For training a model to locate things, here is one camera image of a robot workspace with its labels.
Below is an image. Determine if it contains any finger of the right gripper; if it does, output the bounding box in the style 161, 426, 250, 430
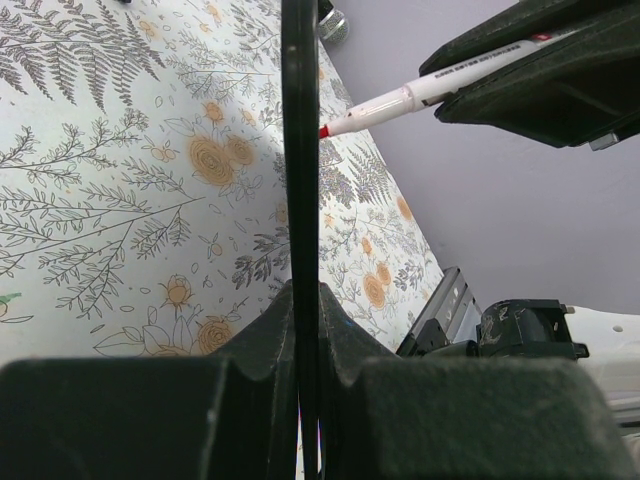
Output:
435, 19, 639, 148
419, 0, 639, 77

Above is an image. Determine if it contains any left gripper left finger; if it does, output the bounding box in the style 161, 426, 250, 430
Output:
1, 286, 298, 479

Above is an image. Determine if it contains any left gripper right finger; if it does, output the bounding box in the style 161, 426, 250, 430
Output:
319, 285, 638, 479

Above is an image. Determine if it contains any red whiteboard marker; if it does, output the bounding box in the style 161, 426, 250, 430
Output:
319, 29, 576, 139

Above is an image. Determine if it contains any small whiteboard black frame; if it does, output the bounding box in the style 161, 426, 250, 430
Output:
281, 1, 319, 479

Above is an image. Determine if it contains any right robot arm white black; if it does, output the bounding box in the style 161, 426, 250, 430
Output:
420, 1, 639, 434

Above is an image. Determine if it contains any black microphone silver head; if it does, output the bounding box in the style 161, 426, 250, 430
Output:
317, 0, 349, 44

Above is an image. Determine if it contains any floral patterned table mat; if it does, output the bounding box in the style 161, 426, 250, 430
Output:
0, 0, 449, 357

